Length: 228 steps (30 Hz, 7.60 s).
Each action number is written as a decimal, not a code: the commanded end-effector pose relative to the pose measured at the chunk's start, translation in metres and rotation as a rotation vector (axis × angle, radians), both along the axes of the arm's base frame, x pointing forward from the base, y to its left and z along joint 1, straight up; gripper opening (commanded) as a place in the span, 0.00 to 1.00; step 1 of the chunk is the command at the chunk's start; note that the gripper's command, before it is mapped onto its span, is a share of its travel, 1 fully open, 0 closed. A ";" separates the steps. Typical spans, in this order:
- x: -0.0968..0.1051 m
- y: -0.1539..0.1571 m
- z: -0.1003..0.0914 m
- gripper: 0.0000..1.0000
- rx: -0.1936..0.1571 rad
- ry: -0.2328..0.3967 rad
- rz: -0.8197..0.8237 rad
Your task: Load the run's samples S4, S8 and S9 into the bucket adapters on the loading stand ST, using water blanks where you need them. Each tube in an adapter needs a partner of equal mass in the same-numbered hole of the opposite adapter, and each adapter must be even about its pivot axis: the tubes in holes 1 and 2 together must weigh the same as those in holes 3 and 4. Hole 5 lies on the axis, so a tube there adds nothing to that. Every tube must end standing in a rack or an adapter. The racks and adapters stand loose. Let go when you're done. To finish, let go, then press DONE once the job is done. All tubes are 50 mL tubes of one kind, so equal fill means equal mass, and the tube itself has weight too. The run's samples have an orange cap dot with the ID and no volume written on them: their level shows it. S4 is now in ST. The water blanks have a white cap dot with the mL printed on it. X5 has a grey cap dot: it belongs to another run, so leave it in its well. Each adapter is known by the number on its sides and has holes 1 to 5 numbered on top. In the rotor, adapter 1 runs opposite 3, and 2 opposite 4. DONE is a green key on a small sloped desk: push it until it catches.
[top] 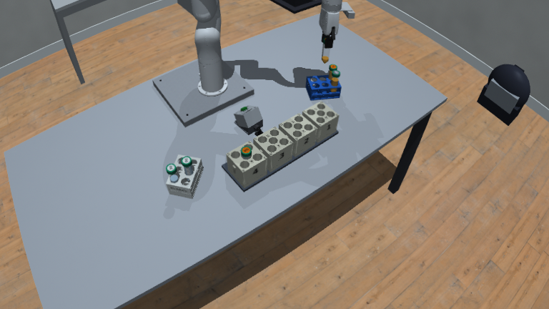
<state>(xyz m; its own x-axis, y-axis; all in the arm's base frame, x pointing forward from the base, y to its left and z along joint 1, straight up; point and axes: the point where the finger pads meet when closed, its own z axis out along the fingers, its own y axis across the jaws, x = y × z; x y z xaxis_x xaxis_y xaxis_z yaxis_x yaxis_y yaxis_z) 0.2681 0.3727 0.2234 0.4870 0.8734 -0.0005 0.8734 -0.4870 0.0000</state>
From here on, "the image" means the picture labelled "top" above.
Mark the green-capped sample tube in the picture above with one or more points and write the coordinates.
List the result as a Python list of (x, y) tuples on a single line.
[(246, 152)]

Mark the blue tube rack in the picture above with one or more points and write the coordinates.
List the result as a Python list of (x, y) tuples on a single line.
[(320, 90)]

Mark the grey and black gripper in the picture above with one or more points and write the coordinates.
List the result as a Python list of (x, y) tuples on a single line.
[(329, 23)]

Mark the white tube rack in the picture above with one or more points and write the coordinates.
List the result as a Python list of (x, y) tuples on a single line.
[(184, 188)]

